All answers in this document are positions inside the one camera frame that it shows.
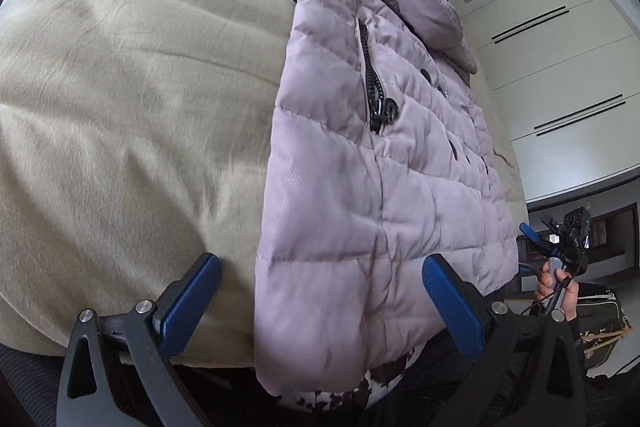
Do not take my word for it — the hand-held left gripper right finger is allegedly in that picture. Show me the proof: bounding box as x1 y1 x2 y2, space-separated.
421 253 586 427

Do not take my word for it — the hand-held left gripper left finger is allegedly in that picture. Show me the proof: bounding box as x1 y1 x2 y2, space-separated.
56 252 222 427

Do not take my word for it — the mauve quilted hooded coat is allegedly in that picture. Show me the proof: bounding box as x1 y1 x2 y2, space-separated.
252 0 519 397

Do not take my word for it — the person's right hand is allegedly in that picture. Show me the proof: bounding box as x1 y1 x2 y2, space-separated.
536 259 580 323

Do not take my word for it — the dark bag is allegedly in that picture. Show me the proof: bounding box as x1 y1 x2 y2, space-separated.
579 291 627 367

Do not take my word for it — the person's floral garment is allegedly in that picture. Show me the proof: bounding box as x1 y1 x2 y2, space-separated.
277 346 427 414

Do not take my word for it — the white wardrobe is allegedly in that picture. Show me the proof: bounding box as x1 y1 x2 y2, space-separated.
457 0 640 204

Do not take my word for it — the bed with beige sheet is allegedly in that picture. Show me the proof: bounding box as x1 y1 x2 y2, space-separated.
0 0 529 369

